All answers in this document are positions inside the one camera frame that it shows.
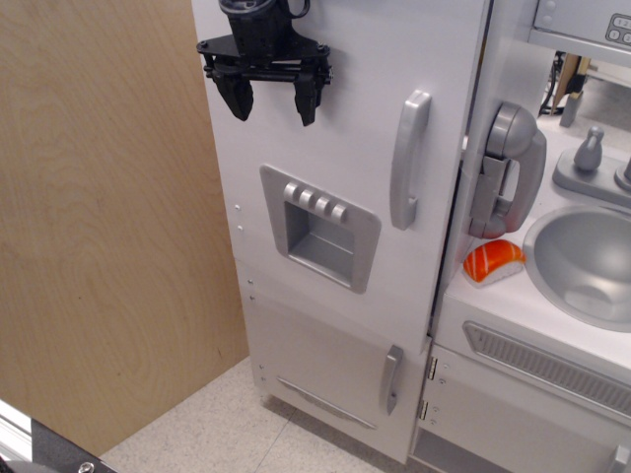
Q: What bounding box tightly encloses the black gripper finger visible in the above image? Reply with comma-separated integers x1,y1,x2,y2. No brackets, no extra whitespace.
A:
294,74,324,126
212,73,253,121

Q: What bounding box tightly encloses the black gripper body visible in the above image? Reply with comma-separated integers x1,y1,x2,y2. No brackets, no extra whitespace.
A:
197,13,332,88

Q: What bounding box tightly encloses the white toy fridge door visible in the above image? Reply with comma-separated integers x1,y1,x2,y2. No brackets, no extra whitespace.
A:
207,1,490,352

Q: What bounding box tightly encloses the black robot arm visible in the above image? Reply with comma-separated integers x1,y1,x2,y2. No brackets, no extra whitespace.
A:
196,0,332,126

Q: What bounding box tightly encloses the white toy fridge cabinet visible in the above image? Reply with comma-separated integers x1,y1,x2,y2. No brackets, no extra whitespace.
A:
430,1,552,335

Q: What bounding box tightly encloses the grey ice dispenser box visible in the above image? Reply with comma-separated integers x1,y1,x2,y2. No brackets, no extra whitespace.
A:
259,165,382,294

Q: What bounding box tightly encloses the salmon nigiri sushi toy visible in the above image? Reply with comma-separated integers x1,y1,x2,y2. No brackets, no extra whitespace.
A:
462,239,526,287

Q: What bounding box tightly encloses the grey toy faucet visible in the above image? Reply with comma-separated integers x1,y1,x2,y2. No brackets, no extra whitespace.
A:
553,126,630,208

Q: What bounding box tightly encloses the grey toy microwave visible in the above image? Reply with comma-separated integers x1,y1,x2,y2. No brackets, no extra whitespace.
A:
529,0,630,52

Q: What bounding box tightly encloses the white lower freezer door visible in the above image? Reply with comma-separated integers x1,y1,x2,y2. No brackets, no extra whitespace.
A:
241,276,427,463

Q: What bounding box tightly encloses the grey toy sink basin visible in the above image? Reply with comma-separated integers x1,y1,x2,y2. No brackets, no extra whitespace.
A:
523,206,630,333

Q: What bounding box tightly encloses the grey oven vent panel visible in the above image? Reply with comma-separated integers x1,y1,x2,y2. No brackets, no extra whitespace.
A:
462,321,630,417

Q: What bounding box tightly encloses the white oven door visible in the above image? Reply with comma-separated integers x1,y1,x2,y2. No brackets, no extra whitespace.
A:
412,346,630,472

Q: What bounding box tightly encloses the grey fridge door handle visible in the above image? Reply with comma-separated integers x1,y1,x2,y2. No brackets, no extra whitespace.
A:
389,90,432,231

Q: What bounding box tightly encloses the grey toy wall phone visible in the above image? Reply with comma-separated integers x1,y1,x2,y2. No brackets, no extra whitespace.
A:
468,102,547,239

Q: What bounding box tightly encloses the grey freezer door handle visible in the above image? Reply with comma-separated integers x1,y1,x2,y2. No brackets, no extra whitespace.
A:
380,345,404,415

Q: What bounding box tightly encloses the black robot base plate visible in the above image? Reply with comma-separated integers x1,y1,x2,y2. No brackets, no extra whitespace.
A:
1,419,115,473

